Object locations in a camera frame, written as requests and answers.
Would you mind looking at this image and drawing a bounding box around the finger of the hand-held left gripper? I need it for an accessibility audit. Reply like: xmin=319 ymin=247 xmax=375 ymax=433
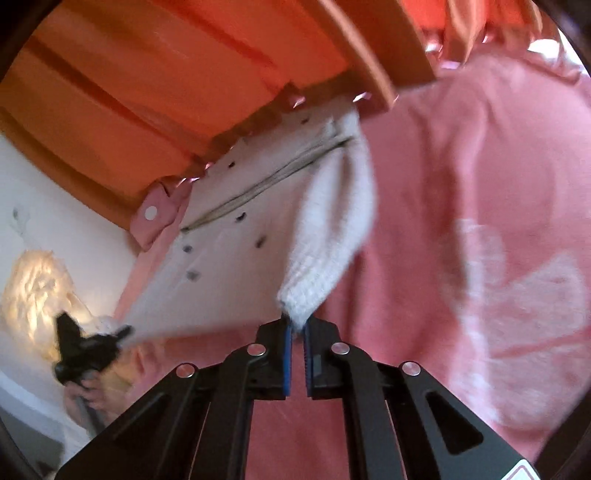
xmin=109 ymin=324 xmax=134 ymax=352

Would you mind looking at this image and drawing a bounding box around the person's left hand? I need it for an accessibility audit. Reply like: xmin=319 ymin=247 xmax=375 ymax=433
xmin=64 ymin=368 xmax=119 ymax=418

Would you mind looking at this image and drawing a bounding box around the pink cloth with round button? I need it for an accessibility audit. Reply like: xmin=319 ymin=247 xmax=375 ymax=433
xmin=129 ymin=179 xmax=195 ymax=253

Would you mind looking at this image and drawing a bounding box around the orange wooden headboard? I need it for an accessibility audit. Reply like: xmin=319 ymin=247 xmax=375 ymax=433
xmin=0 ymin=0 xmax=440 ymax=232

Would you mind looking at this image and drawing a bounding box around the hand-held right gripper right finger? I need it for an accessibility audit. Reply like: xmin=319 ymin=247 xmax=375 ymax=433
xmin=302 ymin=316 xmax=546 ymax=480

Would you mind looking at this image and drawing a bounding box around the white buttoned small garment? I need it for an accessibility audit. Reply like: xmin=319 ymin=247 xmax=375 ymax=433
xmin=121 ymin=99 xmax=378 ymax=346

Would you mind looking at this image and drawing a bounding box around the pink blanket with white print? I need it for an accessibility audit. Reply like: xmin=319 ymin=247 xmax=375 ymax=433
xmin=113 ymin=39 xmax=591 ymax=480

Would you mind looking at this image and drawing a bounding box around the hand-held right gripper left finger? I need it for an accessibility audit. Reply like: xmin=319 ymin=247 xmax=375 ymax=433
xmin=54 ymin=321 xmax=293 ymax=480

